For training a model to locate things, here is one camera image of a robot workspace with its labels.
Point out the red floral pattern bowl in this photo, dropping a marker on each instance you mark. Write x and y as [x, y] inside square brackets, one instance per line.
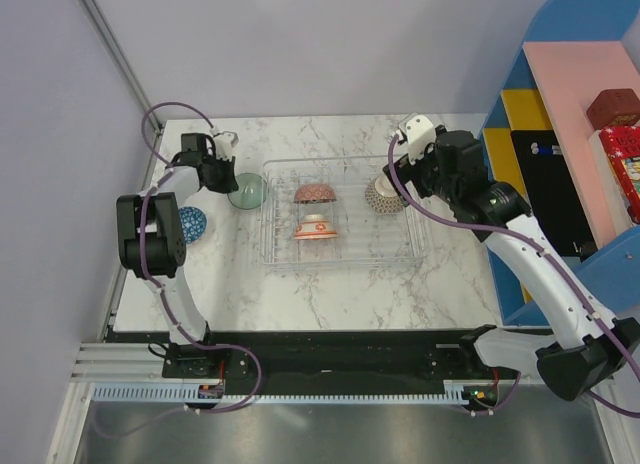
[314, 193]

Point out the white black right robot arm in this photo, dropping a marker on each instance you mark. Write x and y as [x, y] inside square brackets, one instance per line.
[448, 182]

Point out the orange white floral bowl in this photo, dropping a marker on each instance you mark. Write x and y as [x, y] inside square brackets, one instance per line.
[315, 227]

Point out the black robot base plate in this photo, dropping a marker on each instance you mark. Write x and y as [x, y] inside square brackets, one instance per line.
[380, 360]

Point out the blue toy shelf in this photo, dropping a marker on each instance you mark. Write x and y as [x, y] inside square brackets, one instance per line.
[571, 51]

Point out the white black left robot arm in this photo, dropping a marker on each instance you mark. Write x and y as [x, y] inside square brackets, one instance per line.
[151, 241]

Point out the brown lattice pattern bowl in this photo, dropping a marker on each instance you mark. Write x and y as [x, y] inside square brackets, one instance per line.
[382, 196]

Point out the black board with markers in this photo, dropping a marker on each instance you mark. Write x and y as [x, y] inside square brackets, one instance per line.
[551, 193]

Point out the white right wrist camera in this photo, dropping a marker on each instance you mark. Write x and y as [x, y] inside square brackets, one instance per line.
[416, 132]

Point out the aluminium rail frame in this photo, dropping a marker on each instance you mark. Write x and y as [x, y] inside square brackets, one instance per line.
[118, 409]

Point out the clear wire dish rack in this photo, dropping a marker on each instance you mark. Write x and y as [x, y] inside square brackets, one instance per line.
[365, 238]

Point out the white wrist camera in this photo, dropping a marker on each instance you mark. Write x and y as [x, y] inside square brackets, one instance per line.
[224, 143]
[416, 132]

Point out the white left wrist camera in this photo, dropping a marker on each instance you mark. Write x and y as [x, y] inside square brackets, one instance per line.
[224, 143]

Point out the aluminium corner post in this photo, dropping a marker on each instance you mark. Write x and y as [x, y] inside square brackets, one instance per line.
[109, 40]

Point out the blue triangle pattern bowl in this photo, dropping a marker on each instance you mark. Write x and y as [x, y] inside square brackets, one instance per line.
[194, 223]

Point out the red christmas tin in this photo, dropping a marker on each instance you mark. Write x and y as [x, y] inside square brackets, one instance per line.
[621, 146]

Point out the pale green glazed bowl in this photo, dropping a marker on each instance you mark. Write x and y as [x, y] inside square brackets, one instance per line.
[251, 192]

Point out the dark red box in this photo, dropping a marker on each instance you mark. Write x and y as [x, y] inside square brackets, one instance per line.
[614, 107]

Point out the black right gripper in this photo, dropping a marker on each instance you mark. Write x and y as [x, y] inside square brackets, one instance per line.
[407, 171]

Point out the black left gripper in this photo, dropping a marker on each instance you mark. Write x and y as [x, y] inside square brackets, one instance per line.
[229, 184]

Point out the white slotted cable duct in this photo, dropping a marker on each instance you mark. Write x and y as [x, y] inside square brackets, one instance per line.
[448, 393]

